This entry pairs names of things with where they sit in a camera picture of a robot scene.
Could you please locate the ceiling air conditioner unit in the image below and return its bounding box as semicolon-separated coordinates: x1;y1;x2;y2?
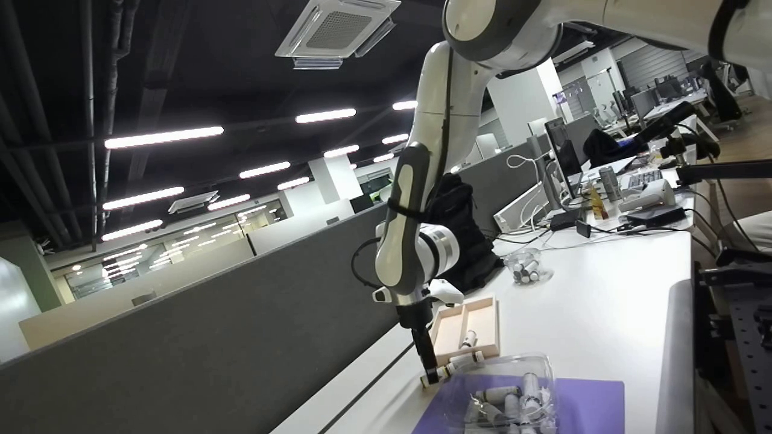
276;0;400;71

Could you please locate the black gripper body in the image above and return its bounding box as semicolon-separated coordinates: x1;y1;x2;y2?
395;291;434;327

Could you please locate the black backpack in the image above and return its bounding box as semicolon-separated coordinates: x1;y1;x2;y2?
427;173;504;293

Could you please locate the grey partition wall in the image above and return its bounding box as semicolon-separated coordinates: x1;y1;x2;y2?
0;204;395;434

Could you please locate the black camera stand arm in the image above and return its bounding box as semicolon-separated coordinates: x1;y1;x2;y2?
677;158;772;186

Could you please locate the black perforated breadboard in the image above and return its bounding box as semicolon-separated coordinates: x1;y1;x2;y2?
697;267;772;434

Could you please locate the clear glass dish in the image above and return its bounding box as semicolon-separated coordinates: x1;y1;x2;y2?
509;250;553;287

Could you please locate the small bottle inside box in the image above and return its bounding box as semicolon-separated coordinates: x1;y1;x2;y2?
461;330;479;349

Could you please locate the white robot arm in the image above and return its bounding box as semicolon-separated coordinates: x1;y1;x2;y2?
374;0;772;382

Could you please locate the white keyboard box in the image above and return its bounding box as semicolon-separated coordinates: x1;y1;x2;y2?
496;182;547;234

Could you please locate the wooden compartment box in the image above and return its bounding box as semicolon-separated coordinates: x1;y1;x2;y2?
430;297;503;364

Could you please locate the clear plastic container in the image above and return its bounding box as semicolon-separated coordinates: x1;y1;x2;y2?
461;356;558;434

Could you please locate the purple mat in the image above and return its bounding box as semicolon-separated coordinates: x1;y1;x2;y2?
412;373;626;434

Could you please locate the black computer monitor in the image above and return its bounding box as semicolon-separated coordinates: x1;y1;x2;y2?
545;116;597;194

